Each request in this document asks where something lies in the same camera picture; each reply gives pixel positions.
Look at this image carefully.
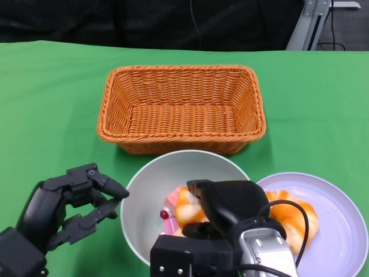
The grey-green bowl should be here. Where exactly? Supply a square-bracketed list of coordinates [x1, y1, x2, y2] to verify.
[120, 149, 251, 266]

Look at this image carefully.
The black looped floor cable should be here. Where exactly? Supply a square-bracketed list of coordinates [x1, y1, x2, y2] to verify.
[317, 0, 345, 51]

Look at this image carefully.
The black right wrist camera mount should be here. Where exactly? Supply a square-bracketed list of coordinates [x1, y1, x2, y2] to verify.
[149, 234, 242, 277]

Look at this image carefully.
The green tablecloth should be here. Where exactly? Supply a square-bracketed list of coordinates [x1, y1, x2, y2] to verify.
[0, 39, 369, 277]

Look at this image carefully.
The lavender plate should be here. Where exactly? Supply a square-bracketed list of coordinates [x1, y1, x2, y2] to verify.
[255, 172, 363, 277]

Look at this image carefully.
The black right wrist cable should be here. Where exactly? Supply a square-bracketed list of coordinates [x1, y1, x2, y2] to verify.
[240, 200, 310, 277]

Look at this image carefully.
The orange white toy bread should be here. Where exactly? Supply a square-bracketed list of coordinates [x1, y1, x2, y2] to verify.
[175, 190, 211, 231]
[265, 190, 320, 256]

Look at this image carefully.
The orange wicker basket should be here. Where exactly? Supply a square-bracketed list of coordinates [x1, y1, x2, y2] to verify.
[96, 65, 266, 156]

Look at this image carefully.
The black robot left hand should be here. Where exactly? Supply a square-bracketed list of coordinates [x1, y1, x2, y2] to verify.
[16, 163, 130, 252]

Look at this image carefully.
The salmon pink cube cake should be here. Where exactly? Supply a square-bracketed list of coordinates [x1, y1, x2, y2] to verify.
[160, 185, 190, 219]

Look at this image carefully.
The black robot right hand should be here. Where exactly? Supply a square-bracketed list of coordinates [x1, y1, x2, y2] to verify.
[181, 179, 272, 242]

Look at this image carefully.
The thin black hanging cable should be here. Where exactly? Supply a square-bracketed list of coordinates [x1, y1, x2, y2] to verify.
[189, 0, 202, 50]

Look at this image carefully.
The grey metal stand frame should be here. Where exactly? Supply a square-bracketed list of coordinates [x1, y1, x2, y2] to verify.
[285, 0, 361, 51]

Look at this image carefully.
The long magenta striped cake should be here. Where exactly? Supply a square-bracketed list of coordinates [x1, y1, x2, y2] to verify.
[163, 218, 181, 236]

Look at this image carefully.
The black backdrop cloth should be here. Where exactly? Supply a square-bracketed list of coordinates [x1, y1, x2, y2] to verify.
[0, 0, 303, 51]

